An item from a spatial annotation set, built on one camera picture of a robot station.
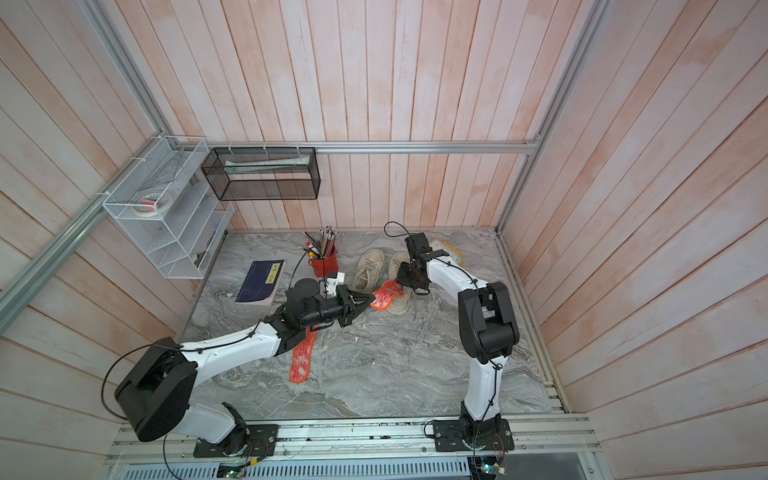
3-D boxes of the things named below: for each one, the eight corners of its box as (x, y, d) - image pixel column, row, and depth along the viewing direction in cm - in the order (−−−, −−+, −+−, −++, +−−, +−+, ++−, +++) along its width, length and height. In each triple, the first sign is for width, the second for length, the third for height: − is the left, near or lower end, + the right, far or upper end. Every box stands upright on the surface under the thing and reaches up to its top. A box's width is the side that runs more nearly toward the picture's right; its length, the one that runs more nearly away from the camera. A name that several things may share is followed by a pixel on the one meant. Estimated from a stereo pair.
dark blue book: (238, 305, 101) (235, 301, 99) (252, 265, 112) (250, 260, 110) (274, 305, 101) (272, 301, 99) (285, 265, 112) (283, 260, 110)
